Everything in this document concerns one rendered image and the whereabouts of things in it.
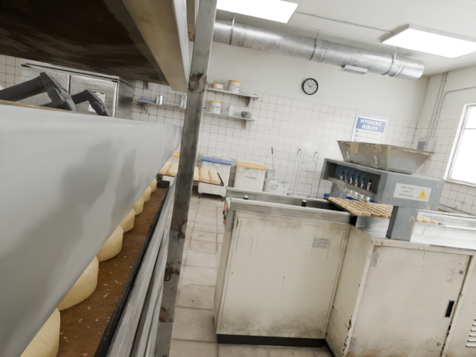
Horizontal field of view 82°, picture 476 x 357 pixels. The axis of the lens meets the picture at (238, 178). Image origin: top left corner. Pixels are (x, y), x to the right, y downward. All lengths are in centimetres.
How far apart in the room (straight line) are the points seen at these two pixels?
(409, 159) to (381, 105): 474
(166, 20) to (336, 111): 583
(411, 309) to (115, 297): 183
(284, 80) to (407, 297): 458
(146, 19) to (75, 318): 18
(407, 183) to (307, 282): 77
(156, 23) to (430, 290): 189
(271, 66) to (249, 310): 470
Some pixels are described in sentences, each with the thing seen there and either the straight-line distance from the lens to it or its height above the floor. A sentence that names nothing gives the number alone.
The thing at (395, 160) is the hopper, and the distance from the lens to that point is 169.
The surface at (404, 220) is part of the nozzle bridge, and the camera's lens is 166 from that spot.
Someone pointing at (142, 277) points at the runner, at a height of 116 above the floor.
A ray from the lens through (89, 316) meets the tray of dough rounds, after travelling 19.
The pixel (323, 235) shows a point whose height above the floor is 76.
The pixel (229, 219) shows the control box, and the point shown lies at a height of 77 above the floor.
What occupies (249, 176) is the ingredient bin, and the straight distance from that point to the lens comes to 490.
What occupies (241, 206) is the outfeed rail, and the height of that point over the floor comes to 87.
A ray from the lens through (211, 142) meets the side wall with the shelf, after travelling 546.
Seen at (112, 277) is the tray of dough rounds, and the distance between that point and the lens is 23.
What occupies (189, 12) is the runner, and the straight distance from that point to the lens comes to 43.
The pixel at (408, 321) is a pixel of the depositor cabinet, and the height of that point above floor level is 37.
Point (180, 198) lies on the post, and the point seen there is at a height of 111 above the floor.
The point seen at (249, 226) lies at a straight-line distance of 153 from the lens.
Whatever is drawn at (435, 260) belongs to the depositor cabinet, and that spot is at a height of 75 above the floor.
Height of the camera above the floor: 125
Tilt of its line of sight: 9 degrees down
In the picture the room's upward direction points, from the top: 9 degrees clockwise
